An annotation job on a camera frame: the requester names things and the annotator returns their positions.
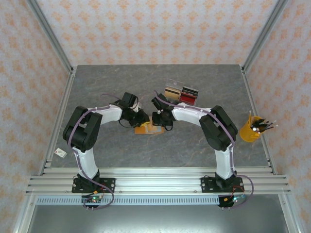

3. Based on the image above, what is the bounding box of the narrow aluminium base rail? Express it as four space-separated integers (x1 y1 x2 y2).
40 166 277 176

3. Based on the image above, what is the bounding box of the white card with red logo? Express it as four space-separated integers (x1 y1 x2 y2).
54 147 68 158

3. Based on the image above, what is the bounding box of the black pencil with white tip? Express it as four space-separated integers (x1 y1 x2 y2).
258 124 279 131

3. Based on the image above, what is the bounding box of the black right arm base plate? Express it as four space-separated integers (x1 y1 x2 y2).
200 177 244 194

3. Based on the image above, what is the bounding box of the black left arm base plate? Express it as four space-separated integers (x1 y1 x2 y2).
71 177 116 194

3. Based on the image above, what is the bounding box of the gold card with magnetic stripe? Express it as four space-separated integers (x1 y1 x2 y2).
164 87 182 100

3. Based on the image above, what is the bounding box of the grey metal panel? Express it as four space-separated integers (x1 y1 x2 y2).
26 205 292 233

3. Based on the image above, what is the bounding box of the aluminium frame post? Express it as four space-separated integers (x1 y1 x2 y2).
12 194 37 233
278 194 306 233
241 0 292 73
25 0 75 75

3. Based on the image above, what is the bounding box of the slotted grey cable duct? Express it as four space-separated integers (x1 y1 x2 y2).
35 196 219 206

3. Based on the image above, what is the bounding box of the clear acrylic organizer box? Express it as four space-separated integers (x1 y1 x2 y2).
164 78 200 107

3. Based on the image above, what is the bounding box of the aluminium lower frame post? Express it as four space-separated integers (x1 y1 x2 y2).
12 194 37 233
278 194 306 233

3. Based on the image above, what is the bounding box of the yellow pencil cup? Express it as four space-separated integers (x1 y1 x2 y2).
239 116 265 143

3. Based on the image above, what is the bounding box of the orange leather card holder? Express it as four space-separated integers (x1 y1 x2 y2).
134 116 166 135

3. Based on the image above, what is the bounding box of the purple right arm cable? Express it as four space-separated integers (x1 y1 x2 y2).
154 90 256 209

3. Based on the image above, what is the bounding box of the black card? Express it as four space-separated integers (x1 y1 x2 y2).
181 86 199 96

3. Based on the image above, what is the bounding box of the wide aluminium base rail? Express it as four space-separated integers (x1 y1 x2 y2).
25 176 292 196

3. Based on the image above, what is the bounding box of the aluminium table side rail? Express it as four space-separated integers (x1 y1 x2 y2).
37 67 78 177
240 65 278 176

